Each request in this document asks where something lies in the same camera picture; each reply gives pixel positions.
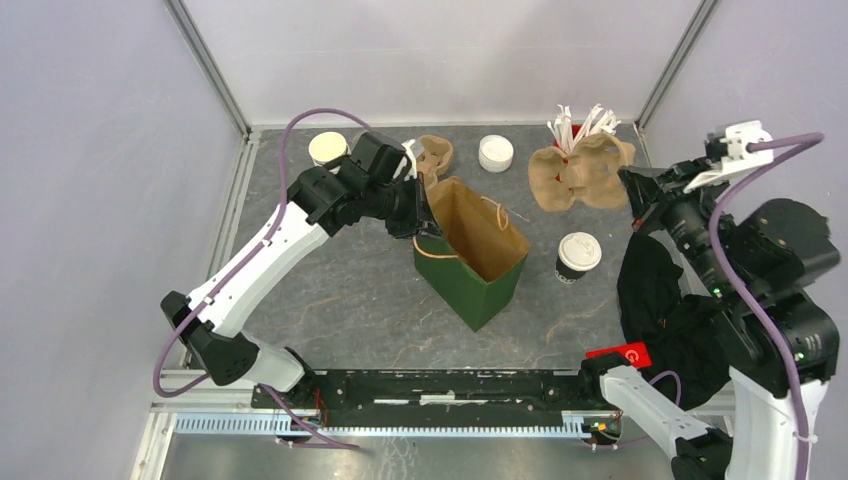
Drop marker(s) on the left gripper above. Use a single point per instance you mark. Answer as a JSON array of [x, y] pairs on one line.
[[421, 219]]

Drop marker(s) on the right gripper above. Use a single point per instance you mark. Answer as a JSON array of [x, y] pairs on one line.
[[652, 192]]

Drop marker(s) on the cardboard cup carrier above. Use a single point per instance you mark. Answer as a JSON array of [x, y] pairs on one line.
[[434, 158], [588, 174]]

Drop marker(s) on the brown paper bag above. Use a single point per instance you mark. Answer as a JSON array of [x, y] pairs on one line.
[[475, 257]]

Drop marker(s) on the white cup lid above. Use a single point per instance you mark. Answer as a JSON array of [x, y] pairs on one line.
[[580, 251]]

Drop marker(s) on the black paper coffee cup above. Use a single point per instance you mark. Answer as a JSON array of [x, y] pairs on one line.
[[566, 273]]

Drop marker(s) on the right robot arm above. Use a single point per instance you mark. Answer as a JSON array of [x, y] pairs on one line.
[[780, 346]]

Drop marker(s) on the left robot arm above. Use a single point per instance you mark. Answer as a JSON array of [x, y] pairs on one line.
[[379, 179]]

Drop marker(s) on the red straw holder cup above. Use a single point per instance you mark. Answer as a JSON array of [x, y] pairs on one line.
[[568, 142]]

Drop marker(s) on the stack of white lids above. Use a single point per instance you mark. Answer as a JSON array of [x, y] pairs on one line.
[[495, 153]]

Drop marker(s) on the stack of paper cups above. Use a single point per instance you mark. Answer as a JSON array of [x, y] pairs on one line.
[[327, 146]]

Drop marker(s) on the red card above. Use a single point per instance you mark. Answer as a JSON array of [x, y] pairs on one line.
[[635, 353]]

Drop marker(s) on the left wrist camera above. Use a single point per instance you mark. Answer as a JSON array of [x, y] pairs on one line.
[[408, 169]]

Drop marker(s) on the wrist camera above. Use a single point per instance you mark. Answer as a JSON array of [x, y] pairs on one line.
[[727, 149], [408, 169]]

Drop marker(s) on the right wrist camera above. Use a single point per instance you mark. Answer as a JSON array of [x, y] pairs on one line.
[[727, 149]]

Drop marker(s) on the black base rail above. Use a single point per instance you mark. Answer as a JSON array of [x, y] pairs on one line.
[[443, 398]]

